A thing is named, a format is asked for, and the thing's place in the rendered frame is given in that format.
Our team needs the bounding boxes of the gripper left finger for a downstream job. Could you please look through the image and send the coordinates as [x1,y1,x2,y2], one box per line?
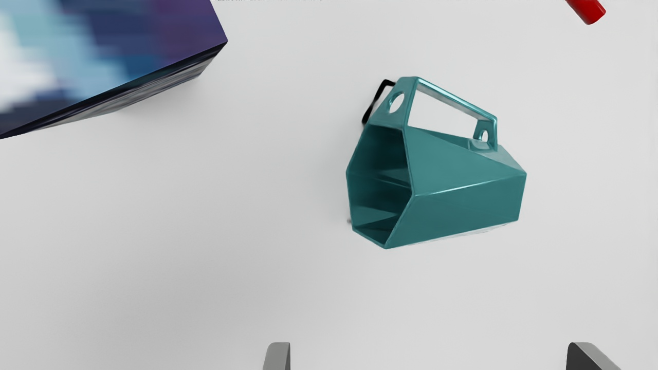
[263,342,291,370]

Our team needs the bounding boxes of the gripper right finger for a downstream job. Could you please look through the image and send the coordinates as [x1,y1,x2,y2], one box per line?
[566,342,622,370]

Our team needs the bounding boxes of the teal faceted mug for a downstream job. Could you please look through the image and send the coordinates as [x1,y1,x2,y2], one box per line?
[345,77,527,250]

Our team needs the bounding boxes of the red cylinder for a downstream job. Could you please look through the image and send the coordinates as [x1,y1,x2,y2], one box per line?
[565,0,607,25]

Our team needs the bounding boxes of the blue and purple patterned box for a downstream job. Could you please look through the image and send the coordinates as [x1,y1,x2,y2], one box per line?
[0,0,228,140]

